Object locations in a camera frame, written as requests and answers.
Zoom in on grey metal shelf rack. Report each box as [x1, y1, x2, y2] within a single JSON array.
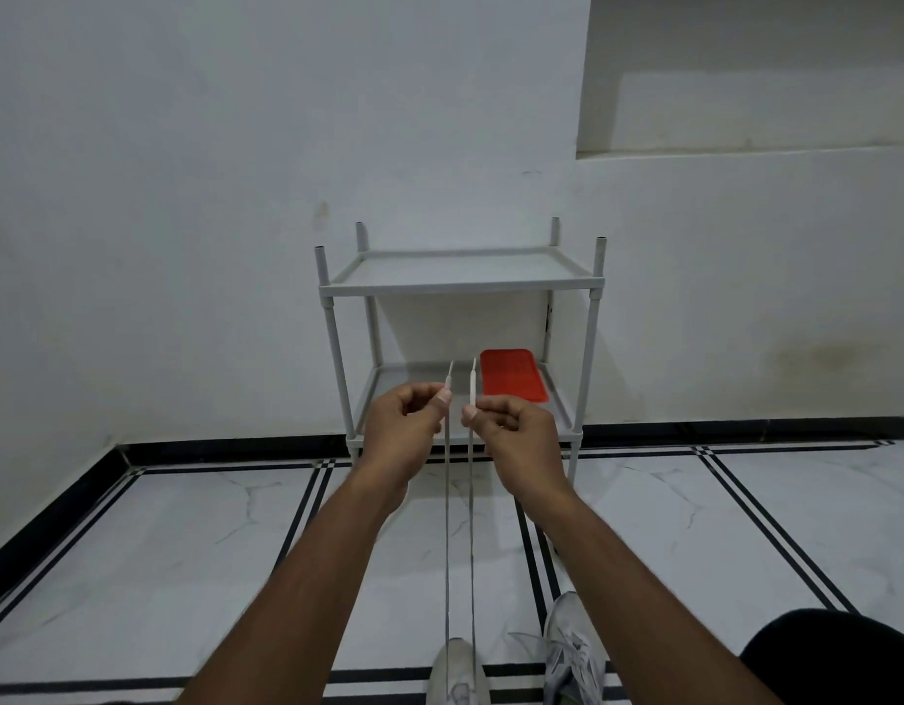
[[313, 216, 609, 493]]

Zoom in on person's left hand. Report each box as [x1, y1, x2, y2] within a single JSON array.
[[348, 381, 453, 515]]

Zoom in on white wall ledge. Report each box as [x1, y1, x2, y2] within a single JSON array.
[[574, 0, 904, 160]]

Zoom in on person's right forearm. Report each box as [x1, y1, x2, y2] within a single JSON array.
[[539, 494, 784, 705]]

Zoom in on black shorts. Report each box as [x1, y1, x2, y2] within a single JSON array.
[[738, 607, 904, 705]]

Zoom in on person's left forearm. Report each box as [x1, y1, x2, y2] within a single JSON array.
[[172, 476, 409, 705]]

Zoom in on white grey sneaker shoe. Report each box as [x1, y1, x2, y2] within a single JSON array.
[[541, 590, 609, 705], [426, 637, 493, 705]]

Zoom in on clear container with red lid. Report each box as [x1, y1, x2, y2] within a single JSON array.
[[478, 349, 552, 405]]

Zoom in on person's right hand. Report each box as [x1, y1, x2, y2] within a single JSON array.
[[461, 394, 579, 524]]

